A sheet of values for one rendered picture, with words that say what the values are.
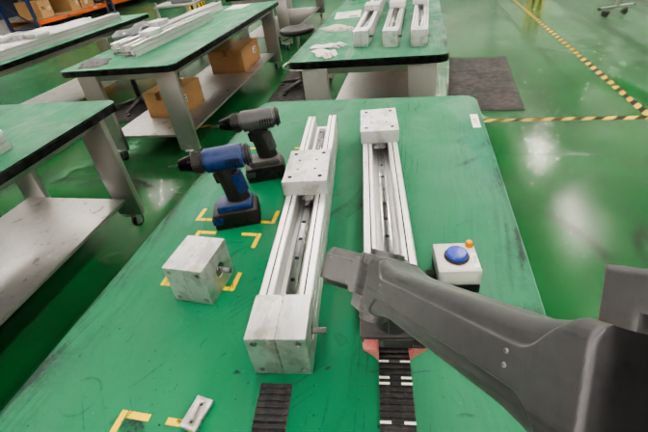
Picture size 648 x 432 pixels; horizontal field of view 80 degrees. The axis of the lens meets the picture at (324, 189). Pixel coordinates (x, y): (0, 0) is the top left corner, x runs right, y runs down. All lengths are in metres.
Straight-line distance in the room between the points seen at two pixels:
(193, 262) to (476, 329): 0.66
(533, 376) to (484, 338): 0.04
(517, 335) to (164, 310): 0.77
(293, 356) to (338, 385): 0.09
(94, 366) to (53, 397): 0.07
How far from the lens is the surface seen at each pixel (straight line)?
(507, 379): 0.22
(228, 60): 4.49
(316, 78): 2.48
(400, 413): 0.65
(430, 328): 0.30
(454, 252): 0.80
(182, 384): 0.78
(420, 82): 2.42
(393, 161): 1.06
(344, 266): 0.55
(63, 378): 0.91
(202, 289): 0.85
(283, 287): 0.79
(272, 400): 0.68
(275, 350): 0.68
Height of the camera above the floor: 1.40
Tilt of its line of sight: 33 degrees down
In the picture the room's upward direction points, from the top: 8 degrees counter-clockwise
